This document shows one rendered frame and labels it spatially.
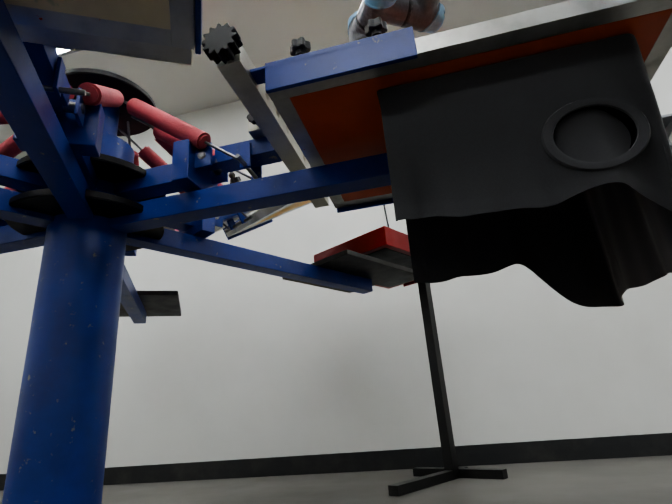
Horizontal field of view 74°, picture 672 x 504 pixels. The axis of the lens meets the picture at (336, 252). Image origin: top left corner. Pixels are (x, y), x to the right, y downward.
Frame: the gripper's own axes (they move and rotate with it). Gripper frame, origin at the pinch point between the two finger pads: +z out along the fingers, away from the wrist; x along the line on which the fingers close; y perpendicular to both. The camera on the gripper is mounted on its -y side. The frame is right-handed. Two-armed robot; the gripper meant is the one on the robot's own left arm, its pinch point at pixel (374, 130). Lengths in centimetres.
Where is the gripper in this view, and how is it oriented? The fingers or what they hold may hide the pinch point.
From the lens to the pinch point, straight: 119.2
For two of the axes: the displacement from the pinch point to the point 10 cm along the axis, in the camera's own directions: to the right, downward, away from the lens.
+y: -2.4, -3.2, -9.2
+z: 0.7, 9.4, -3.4
